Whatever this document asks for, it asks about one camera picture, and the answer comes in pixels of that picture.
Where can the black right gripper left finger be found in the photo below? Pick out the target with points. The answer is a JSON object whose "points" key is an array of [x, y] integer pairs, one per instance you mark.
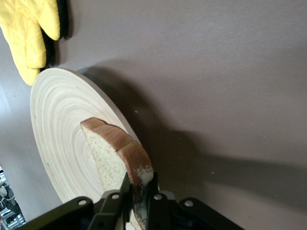
{"points": [[72, 215]]}

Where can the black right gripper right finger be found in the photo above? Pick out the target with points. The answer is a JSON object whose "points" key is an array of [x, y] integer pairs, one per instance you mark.
{"points": [[192, 215]]}

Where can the brown bread slice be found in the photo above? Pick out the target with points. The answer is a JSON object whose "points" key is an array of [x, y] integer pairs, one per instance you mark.
{"points": [[108, 153]]}

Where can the round wooden plate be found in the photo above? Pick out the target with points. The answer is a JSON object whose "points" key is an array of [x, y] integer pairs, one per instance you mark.
{"points": [[60, 115]]}

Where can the yellow quilted oven mitt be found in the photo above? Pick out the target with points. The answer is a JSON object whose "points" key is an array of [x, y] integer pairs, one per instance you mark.
{"points": [[28, 28], [27, 75]]}

